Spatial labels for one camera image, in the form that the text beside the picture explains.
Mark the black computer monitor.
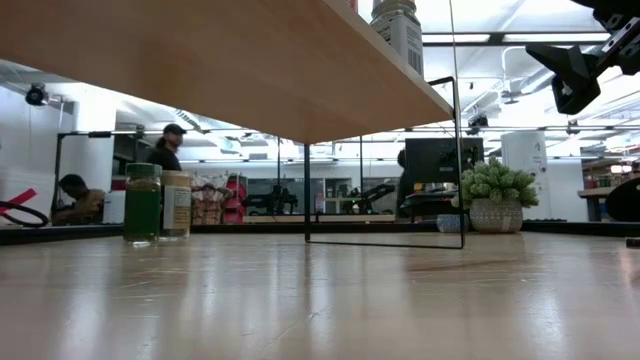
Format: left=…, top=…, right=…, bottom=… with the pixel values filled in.
left=404, top=137, right=486, bottom=186

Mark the red tool cabinet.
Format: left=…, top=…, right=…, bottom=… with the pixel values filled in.
left=223, top=173, right=249, bottom=225

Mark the black aluminium table frame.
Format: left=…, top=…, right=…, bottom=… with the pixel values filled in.
left=0, top=220, right=640, bottom=247

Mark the small blue candle bowl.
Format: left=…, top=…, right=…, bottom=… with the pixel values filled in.
left=435, top=213, right=470, bottom=234

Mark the person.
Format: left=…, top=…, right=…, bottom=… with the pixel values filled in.
left=145, top=122, right=188, bottom=173
left=50, top=173, right=108, bottom=227

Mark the black cable loop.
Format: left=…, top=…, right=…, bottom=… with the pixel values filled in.
left=0, top=200, right=50, bottom=229

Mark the tan-lid spice jar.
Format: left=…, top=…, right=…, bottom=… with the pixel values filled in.
left=158, top=170, right=193, bottom=242

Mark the black ceiling camera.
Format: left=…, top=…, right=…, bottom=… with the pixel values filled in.
left=24, top=82, right=50, bottom=108

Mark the white-lid bagel seasoning jar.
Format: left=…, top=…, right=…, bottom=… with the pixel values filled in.
left=370, top=0, right=426, bottom=78

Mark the green-lid spice jar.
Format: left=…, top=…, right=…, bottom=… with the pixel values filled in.
left=123, top=162, right=163, bottom=246

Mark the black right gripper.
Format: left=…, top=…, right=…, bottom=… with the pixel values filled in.
left=525, top=0, right=640, bottom=116

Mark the red tape strip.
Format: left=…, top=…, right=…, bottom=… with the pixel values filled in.
left=0, top=188, right=39, bottom=216

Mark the potted green succulent plant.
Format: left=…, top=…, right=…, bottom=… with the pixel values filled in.
left=451, top=156, right=541, bottom=235

